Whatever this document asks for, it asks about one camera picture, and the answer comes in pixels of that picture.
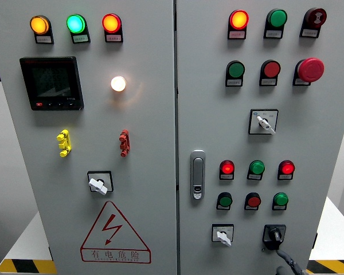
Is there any pale grey door with lock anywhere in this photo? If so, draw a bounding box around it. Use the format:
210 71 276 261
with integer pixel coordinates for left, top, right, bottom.
175 0 344 275

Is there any large green push button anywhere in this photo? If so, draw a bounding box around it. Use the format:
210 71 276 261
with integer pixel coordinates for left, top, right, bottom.
226 60 246 80

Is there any black display meter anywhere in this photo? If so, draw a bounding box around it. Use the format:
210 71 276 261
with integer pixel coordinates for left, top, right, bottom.
19 56 85 111

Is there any red warning triangle sticker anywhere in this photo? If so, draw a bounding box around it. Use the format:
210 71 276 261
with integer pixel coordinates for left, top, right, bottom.
80 201 152 265

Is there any small red push button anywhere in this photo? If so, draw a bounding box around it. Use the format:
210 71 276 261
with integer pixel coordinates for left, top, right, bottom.
244 192 262 208

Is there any small green push button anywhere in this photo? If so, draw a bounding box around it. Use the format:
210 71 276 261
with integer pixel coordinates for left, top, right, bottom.
217 191 233 208

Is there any pale grey cabinet door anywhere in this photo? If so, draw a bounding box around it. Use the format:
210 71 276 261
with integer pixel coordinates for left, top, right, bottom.
0 0 178 275

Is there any silver door lock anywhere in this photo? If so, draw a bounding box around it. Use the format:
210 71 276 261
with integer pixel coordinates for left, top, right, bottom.
190 150 206 201

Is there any small green round lamp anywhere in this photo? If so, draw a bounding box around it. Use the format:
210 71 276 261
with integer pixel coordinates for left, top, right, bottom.
272 192 290 207
248 160 266 175

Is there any small red handle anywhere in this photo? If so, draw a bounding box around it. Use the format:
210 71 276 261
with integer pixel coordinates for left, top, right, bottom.
119 129 131 158

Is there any black yellow striped tape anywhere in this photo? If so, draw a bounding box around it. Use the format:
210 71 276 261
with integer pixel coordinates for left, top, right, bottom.
0 259 57 275
306 260 344 275

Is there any large green round lamp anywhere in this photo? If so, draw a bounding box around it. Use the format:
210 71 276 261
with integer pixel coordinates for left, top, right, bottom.
266 9 288 29
66 14 87 34

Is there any yellow round lamp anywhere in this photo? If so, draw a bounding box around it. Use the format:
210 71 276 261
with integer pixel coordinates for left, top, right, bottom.
29 15 50 36

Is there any large red round lamp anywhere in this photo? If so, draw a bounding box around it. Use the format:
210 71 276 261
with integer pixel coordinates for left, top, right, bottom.
101 13 123 34
229 9 250 30

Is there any white round lamp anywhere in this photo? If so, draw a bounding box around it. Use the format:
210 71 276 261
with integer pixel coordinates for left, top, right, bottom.
110 76 127 93

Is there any small yellow handle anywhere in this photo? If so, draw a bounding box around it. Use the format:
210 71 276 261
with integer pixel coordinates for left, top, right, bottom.
56 129 72 158

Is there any small red round lamp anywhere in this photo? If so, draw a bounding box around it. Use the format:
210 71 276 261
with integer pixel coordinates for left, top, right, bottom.
220 159 236 175
278 159 296 175

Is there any dark red buzzer lamp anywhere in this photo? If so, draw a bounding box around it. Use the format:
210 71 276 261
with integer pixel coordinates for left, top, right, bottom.
303 7 327 29

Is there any large white handle turn switch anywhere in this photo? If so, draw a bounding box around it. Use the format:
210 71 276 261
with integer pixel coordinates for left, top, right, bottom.
248 108 279 136

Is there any large red stop button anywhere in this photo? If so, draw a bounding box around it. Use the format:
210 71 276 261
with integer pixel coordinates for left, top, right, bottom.
293 57 325 84

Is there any large red push button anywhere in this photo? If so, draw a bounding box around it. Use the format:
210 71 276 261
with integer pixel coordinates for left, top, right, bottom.
260 60 282 79

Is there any black handle turn switch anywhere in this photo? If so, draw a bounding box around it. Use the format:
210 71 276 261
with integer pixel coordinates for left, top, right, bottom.
262 224 287 252

